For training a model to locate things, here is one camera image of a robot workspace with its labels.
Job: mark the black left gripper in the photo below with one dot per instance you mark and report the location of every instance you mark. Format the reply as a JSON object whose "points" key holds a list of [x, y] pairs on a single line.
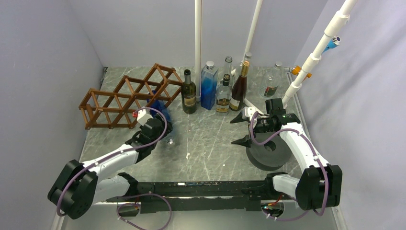
{"points": [[168, 129]]}

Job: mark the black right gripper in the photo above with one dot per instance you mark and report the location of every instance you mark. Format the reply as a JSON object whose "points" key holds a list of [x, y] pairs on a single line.
{"points": [[245, 141]]}

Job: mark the blue label clear bottle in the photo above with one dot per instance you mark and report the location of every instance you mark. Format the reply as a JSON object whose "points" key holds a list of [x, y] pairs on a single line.
{"points": [[160, 109]]}

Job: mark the dark wine bottle gold cap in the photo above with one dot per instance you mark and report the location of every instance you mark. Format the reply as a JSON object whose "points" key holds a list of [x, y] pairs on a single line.
{"points": [[239, 88]]}

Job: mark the clear bottle black cap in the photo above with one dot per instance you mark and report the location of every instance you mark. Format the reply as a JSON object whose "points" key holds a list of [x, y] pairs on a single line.
{"points": [[223, 96]]}

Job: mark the dark bottle silver cap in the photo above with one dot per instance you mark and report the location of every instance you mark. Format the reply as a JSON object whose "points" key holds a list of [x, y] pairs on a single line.
{"points": [[188, 94]]}

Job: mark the tall clear bottle black label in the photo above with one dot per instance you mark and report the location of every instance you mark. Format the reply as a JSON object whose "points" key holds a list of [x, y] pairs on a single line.
{"points": [[227, 69]]}

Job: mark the clear bottle red black label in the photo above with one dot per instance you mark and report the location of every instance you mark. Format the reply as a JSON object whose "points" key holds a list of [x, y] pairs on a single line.
{"points": [[247, 57]]}

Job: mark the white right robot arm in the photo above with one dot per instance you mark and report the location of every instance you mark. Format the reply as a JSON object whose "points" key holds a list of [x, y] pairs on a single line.
{"points": [[307, 177]]}

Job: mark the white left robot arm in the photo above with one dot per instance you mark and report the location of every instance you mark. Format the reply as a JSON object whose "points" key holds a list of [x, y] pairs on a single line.
{"points": [[82, 184]]}

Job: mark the brown wooden wine rack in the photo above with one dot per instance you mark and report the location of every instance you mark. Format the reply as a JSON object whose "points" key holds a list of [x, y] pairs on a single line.
{"points": [[114, 108]]}

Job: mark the black round perforated speaker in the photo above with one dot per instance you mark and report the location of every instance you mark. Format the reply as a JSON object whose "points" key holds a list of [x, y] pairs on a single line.
{"points": [[271, 156]]}

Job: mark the orange clip on pipe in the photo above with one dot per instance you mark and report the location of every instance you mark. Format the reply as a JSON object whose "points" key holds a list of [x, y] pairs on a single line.
{"points": [[296, 70]]}

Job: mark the blue clip on pipe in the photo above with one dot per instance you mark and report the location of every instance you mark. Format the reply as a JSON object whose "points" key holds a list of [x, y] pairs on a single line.
{"points": [[333, 43]]}

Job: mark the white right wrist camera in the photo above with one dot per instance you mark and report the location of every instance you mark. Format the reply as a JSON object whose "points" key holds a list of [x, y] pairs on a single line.
{"points": [[248, 112]]}

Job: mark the clear bottle by right wall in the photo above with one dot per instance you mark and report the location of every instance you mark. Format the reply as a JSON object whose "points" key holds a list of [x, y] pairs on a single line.
{"points": [[271, 81]]}

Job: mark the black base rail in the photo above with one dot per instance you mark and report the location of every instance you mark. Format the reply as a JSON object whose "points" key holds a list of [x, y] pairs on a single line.
{"points": [[199, 196]]}

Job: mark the white PVC pipe frame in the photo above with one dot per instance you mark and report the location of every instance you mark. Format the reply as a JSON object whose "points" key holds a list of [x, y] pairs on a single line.
{"points": [[283, 30]]}

